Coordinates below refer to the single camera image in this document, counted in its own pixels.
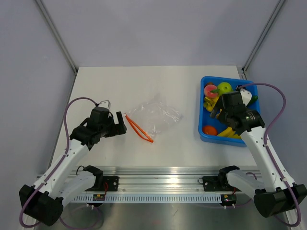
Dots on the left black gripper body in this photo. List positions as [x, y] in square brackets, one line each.
[110, 129]

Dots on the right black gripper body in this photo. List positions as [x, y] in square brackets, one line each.
[223, 116]

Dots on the clear zip top bag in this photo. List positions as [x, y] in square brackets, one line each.
[152, 117]

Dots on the yellow banana bunch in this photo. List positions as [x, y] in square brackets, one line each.
[209, 103]
[229, 133]

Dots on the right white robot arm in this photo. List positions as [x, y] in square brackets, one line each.
[277, 192]

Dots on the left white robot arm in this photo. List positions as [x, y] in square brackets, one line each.
[46, 199]

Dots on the pink peach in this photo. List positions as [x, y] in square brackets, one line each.
[211, 91]

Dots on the green apple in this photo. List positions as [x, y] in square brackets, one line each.
[224, 87]

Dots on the blue plastic bin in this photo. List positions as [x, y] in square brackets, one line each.
[204, 114]

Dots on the green cucumber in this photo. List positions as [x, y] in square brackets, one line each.
[253, 100]

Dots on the orange tomato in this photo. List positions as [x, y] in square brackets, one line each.
[209, 130]

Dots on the left small circuit board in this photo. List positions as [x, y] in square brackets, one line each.
[99, 197]

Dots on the small circuit board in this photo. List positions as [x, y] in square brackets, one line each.
[99, 197]
[228, 200]

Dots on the right small circuit board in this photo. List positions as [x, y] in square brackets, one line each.
[228, 200]

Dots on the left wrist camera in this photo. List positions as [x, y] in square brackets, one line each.
[105, 104]

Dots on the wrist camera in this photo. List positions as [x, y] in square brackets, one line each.
[105, 104]
[246, 95]

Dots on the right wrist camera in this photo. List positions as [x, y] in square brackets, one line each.
[246, 95]

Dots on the aluminium mounting rail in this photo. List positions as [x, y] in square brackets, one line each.
[154, 180]

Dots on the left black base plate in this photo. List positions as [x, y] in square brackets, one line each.
[110, 183]

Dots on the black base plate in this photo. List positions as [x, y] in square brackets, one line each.
[211, 184]
[110, 183]

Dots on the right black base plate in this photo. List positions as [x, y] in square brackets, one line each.
[211, 184]

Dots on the white slotted cable duct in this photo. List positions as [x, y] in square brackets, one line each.
[151, 198]

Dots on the right aluminium frame post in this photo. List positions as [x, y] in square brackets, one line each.
[262, 37]

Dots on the aluminium frame post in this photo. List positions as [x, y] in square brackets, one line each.
[54, 31]
[262, 37]

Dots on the left aluminium frame post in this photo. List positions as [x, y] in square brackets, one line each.
[54, 31]

